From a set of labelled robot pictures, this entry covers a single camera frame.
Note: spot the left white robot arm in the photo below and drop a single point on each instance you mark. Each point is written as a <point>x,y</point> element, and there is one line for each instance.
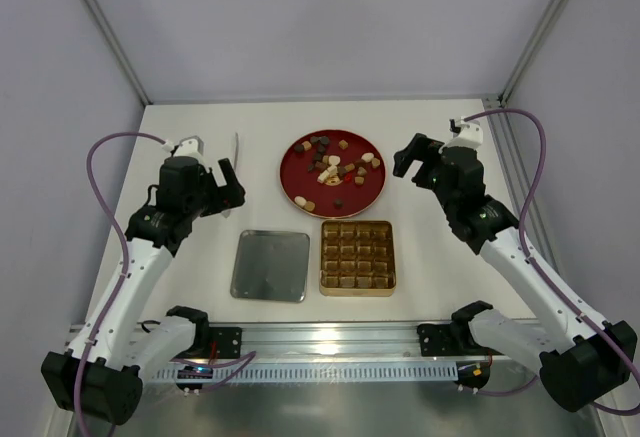
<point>102,372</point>

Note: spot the aluminium front rail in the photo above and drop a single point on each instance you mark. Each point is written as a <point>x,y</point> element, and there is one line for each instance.
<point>320,339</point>

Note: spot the white square chocolate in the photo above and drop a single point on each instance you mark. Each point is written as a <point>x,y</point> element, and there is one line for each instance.
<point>327,173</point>

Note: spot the slotted grey cable duct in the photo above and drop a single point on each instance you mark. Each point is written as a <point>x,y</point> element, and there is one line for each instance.
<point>311,372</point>

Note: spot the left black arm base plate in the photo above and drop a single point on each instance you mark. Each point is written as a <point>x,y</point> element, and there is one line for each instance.
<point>225,342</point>

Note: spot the red round plate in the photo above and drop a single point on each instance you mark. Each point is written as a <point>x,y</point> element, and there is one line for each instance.
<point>296,181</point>

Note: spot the right aluminium frame post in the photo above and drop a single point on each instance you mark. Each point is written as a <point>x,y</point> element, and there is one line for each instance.
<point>542,29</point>

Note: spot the gold chocolate box tray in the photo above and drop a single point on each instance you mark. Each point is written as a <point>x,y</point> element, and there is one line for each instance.
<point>357,259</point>

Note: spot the silver tin lid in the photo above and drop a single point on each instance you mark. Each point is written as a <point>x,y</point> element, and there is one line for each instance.
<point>271,266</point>

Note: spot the white oval chocolate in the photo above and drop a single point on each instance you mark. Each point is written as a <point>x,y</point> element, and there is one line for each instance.
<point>300,201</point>

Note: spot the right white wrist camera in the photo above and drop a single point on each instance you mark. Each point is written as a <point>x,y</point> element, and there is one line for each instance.
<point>465,134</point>

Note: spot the left aluminium frame post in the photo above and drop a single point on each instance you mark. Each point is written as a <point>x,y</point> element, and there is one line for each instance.
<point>112,42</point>

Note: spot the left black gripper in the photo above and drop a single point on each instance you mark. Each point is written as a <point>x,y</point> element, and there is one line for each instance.
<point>220,196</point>

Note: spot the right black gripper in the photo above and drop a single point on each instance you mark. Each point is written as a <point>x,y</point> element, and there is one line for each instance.
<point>422,163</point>

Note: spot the aluminium frame post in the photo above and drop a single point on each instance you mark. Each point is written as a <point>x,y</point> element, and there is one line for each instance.
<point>542,29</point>
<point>112,42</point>

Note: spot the white heart chocolate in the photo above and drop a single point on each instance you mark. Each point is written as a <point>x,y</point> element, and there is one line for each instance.
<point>334,160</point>

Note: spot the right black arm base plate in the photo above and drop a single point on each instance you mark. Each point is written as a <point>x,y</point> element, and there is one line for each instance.
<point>436,340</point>

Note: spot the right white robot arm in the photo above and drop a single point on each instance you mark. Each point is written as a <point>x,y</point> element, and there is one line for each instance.
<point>575,352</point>

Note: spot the silver metal tongs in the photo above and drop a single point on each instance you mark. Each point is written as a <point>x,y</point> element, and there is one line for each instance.
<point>235,155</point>

